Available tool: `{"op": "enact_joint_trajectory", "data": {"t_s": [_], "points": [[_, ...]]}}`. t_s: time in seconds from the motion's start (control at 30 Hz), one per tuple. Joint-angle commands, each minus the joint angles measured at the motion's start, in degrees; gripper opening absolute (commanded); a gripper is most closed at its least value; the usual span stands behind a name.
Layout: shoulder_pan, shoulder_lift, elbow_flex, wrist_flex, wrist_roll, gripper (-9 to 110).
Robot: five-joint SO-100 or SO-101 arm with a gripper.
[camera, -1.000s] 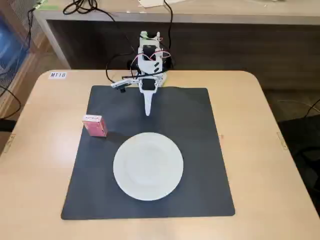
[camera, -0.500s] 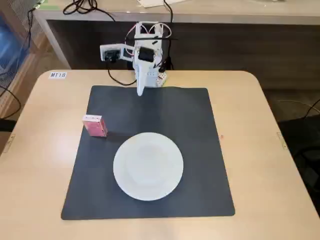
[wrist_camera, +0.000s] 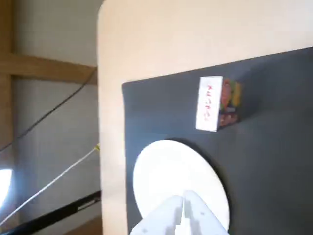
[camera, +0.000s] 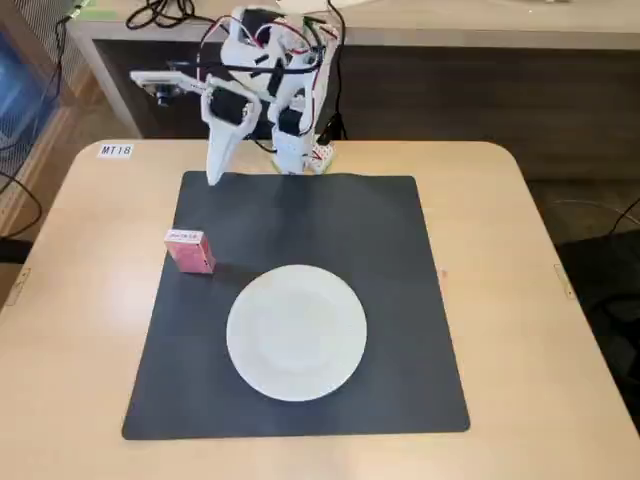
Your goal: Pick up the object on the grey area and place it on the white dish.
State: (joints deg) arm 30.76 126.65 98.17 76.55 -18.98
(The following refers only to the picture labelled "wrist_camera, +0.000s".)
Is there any white round dish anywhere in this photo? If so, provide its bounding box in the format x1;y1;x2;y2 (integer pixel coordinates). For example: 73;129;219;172
133;139;231;232

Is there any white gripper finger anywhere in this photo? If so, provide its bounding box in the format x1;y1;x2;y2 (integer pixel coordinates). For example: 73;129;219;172
131;195;184;235
181;189;228;235

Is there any colourful printed candy box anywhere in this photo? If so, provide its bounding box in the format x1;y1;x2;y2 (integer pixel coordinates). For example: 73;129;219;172
195;76;243;133

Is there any dark grey mat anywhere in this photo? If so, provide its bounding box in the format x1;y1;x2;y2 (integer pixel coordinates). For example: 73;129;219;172
121;46;313;235

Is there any white cable with yellow tag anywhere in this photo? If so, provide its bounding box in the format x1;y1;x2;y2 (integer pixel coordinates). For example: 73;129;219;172
0;143;101;230

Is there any wooden shelf frame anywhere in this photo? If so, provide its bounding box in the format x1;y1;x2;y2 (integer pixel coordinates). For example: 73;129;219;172
0;0;98;152

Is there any thin black floor cable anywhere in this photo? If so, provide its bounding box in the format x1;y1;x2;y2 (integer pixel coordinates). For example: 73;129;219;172
0;66;98;152

